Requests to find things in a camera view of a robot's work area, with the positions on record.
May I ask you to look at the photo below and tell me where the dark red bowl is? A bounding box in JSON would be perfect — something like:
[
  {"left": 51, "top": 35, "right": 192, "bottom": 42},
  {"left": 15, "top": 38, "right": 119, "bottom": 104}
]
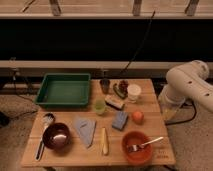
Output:
[{"left": 42, "top": 123, "right": 71, "bottom": 150}]

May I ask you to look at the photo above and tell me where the blue sponge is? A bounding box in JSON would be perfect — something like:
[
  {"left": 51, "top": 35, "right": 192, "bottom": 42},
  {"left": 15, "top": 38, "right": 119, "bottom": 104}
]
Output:
[{"left": 112, "top": 111, "right": 128, "bottom": 131}]

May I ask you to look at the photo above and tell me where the silver fork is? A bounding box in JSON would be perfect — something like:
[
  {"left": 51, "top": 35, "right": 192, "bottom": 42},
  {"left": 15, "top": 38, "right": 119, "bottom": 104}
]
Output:
[{"left": 127, "top": 137, "right": 164, "bottom": 153}]

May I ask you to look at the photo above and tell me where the white cup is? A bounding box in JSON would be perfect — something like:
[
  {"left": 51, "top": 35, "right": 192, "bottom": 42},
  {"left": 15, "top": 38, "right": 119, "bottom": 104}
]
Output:
[{"left": 127, "top": 84, "right": 141, "bottom": 102}]

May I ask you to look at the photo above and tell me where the black cable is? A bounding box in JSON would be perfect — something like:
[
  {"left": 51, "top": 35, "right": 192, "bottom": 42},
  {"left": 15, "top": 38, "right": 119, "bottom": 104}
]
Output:
[{"left": 120, "top": 10, "right": 157, "bottom": 75}]

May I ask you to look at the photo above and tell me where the dark metal cup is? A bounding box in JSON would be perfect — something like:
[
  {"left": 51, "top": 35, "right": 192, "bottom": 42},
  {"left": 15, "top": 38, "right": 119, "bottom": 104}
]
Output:
[{"left": 100, "top": 79, "right": 110, "bottom": 94}]

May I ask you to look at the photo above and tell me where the grey folded cloth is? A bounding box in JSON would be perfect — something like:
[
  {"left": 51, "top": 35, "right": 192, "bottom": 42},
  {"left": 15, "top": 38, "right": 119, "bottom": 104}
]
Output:
[{"left": 73, "top": 117, "right": 96, "bottom": 148}]

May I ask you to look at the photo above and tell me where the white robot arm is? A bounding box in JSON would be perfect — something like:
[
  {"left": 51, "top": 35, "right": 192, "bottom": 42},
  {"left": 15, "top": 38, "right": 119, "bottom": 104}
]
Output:
[{"left": 158, "top": 60, "right": 213, "bottom": 121}]

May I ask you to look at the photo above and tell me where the wooden folding table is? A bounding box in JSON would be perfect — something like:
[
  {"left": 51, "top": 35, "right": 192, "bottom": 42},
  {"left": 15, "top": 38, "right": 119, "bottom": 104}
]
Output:
[{"left": 21, "top": 79, "right": 175, "bottom": 167}]

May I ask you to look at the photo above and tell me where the green dish with grapes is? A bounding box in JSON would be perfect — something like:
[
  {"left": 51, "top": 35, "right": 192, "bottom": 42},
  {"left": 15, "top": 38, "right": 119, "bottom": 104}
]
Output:
[{"left": 113, "top": 80, "right": 128, "bottom": 99}]

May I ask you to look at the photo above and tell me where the orange fruit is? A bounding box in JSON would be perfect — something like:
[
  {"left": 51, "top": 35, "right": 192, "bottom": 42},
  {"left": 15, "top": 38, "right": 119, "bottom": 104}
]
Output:
[{"left": 131, "top": 111, "right": 144, "bottom": 124}]

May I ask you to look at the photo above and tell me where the orange bowl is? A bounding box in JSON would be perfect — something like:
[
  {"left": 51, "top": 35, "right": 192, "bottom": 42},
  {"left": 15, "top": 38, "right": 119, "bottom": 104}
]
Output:
[{"left": 121, "top": 131, "right": 153, "bottom": 165}]

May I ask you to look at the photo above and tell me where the green plastic tray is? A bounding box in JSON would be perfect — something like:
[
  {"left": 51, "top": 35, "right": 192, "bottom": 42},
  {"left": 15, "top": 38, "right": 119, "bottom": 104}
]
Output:
[{"left": 35, "top": 73, "right": 91, "bottom": 108}]

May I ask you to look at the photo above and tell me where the small green cup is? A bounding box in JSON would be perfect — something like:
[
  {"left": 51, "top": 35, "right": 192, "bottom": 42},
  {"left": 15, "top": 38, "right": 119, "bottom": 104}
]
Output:
[{"left": 94, "top": 100, "right": 106, "bottom": 115}]

